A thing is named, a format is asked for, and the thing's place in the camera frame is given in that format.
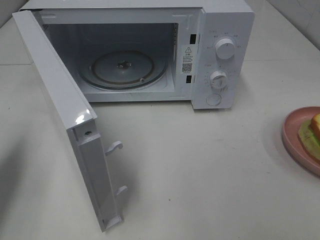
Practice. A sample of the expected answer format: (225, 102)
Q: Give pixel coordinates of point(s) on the round white door button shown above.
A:
(213, 99)

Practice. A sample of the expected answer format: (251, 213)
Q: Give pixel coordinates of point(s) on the white timer knob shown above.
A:
(218, 79)

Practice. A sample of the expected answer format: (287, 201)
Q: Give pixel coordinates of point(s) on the pink round plate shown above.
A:
(292, 142)

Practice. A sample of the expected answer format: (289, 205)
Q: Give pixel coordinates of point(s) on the sandwich with lettuce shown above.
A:
(309, 135)

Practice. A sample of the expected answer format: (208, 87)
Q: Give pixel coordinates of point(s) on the white microwave door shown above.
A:
(75, 119)

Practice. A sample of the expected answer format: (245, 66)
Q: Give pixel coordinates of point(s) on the glass microwave turntable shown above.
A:
(124, 70)

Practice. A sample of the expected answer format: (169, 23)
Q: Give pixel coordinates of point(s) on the white microwave oven body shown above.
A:
(185, 32)

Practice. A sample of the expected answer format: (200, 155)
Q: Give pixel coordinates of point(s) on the upper white power knob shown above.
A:
(225, 48)

